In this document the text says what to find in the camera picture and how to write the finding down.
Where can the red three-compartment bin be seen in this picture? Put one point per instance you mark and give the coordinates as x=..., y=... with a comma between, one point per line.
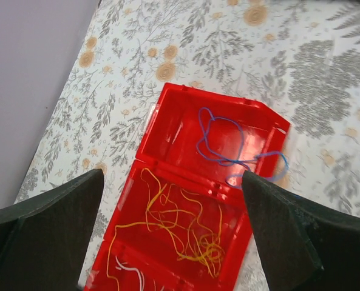
x=181, y=221

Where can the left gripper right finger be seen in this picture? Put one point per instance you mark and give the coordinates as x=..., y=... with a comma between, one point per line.
x=302, y=245

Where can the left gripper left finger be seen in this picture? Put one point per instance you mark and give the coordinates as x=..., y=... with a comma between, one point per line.
x=44, y=239

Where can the floral table mat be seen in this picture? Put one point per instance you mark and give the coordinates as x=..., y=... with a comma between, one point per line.
x=302, y=58

